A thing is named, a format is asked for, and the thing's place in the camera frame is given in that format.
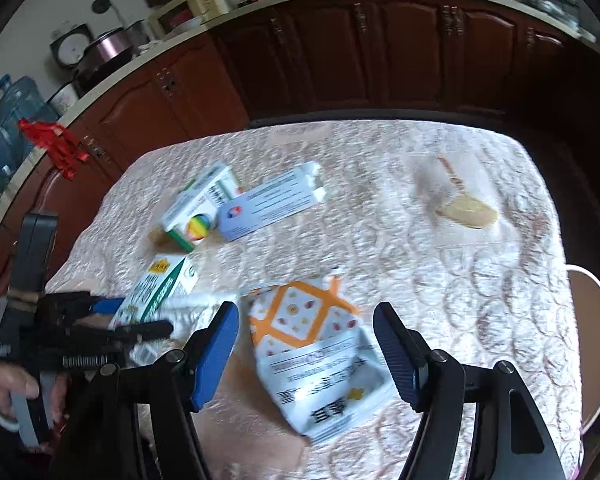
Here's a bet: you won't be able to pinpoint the orange white snack bag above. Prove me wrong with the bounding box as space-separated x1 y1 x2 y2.
240 272 394 444

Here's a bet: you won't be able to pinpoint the green white medicine box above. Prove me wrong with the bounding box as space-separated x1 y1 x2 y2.
158 162 242 252

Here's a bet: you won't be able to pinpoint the round beige trash bin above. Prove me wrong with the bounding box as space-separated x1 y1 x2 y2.
567 264 600 434

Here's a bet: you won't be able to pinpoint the round kitchen scale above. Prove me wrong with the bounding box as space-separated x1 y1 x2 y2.
50 24 94 70

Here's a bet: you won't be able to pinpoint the dark wood kitchen cabinets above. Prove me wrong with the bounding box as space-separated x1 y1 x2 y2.
0 0 600 296

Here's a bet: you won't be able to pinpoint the person's left hand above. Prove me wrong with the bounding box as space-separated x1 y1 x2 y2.
0 362 68 422

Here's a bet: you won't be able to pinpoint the blue white slim box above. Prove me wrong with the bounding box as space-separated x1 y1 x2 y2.
218 162 326 242

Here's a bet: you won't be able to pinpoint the beige embossed tablecloth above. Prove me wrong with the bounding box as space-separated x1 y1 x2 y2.
48 120 582 474

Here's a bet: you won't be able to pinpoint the red knot ornament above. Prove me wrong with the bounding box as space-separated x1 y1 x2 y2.
17 118 88 180

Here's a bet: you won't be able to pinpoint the blue water jug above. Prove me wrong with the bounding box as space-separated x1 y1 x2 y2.
0 74 59 188

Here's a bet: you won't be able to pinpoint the pink rice cooker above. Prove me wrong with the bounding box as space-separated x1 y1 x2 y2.
76 27 134 94

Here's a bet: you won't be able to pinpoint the white microwave oven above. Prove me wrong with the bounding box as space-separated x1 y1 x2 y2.
148 0 233 38

